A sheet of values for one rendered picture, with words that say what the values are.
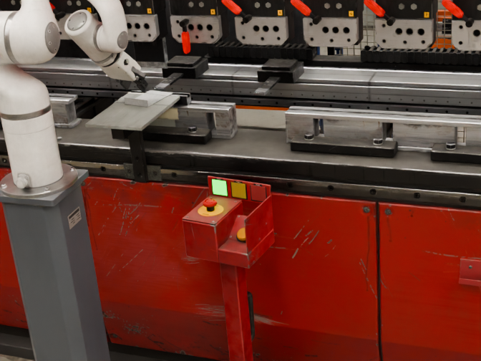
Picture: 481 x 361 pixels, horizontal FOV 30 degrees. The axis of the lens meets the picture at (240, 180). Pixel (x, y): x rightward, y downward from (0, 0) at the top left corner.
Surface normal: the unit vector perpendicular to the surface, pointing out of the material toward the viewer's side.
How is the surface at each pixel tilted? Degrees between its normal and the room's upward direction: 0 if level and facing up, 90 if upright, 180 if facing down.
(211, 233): 90
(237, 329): 90
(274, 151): 0
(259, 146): 0
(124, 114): 0
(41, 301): 90
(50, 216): 90
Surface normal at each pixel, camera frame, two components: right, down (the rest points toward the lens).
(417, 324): -0.36, 0.41
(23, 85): 0.18, -0.63
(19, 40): -0.24, 0.25
